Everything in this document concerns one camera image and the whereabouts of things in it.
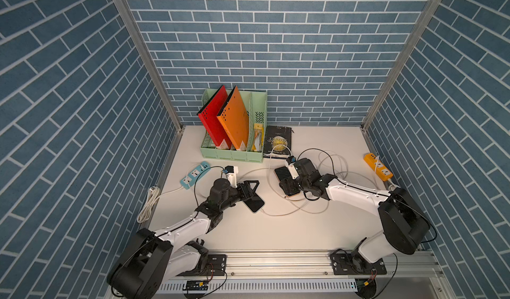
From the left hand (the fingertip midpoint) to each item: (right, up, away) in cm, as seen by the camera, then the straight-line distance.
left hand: (260, 185), depth 82 cm
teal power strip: (-32, +2, +14) cm, 35 cm away
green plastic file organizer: (-28, +43, +20) cm, 55 cm away
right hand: (+12, 0, +7) cm, 14 cm away
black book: (+9, +18, +27) cm, 34 cm away
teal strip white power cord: (-50, -7, +9) cm, 52 cm away
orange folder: (-13, +30, +12) cm, 35 cm away
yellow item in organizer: (-2, +19, +26) cm, 32 cm away
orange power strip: (+61, +3, +15) cm, 63 cm away
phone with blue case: (+10, +4, +7) cm, 12 cm away
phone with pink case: (-3, -10, +9) cm, 14 cm away
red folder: (-23, +30, +5) cm, 38 cm away
